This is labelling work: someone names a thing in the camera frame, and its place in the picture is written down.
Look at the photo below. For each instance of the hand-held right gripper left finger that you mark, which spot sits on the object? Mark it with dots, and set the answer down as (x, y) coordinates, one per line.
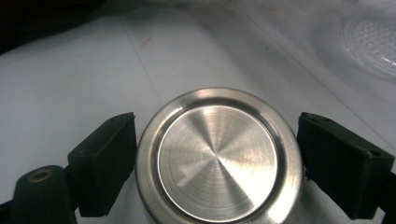
(102, 165)

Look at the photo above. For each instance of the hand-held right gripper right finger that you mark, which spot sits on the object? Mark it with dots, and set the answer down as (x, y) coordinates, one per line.
(342, 165)

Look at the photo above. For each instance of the stainless steel bowl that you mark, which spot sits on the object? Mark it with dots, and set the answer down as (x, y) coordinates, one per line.
(218, 161)

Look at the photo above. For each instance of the clear glass jar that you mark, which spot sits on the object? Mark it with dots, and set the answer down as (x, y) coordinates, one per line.
(373, 46)

